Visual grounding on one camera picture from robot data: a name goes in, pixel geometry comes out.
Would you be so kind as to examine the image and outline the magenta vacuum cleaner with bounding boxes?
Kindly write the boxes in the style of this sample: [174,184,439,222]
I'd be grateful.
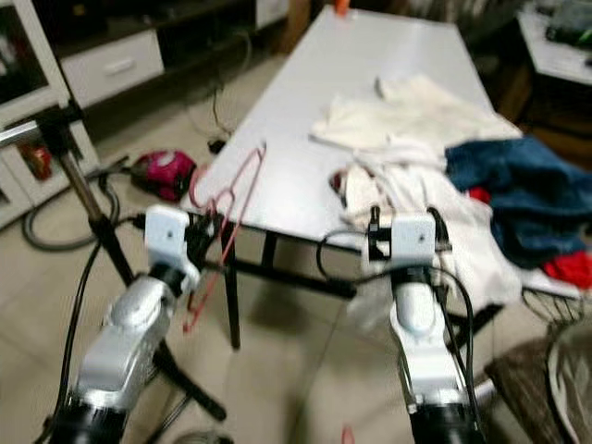
[129,149,199,204]

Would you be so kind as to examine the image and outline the chrome and black clothes rack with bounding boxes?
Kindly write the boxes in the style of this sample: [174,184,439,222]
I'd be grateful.
[0,98,229,424]

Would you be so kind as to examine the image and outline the white table black legs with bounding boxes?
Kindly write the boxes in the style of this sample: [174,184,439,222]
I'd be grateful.
[192,6,592,354]

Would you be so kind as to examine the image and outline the blue jeans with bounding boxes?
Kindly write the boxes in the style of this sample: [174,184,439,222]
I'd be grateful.
[444,135,592,271]

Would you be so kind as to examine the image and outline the red garment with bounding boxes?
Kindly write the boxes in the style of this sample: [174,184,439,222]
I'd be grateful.
[467,187,592,290]

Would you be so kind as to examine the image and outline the grey robot leg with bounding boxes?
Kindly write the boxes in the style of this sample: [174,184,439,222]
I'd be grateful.
[171,430,223,444]

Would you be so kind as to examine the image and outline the white drawer unit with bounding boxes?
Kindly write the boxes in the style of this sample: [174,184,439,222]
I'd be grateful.
[60,28,165,112]

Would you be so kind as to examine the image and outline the brown checked chrome chair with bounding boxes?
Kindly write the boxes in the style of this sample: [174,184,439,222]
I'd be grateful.
[484,333,592,444]

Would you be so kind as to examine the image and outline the white glass-door cabinet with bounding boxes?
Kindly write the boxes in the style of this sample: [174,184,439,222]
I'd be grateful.
[0,0,100,229]

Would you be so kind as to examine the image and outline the white laundry bag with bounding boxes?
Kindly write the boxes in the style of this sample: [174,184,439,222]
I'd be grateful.
[546,319,592,444]

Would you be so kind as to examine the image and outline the small white table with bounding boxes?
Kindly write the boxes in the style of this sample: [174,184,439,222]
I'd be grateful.
[513,0,592,91]

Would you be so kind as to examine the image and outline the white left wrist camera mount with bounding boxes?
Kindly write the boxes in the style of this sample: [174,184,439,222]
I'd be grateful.
[142,203,205,293]

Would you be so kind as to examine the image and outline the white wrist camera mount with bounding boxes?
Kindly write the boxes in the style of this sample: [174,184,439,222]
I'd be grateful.
[142,203,205,293]
[388,210,441,271]

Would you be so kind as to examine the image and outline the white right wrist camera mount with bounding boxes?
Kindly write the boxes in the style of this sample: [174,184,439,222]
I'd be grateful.
[388,210,441,271]

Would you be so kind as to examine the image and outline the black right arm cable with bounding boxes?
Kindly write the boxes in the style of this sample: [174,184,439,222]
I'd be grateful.
[316,226,484,428]

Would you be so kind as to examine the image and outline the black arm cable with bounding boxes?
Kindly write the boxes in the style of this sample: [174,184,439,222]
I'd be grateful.
[316,226,484,428]
[46,215,149,444]

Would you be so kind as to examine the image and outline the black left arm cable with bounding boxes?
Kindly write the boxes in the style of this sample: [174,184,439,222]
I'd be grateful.
[46,215,149,444]

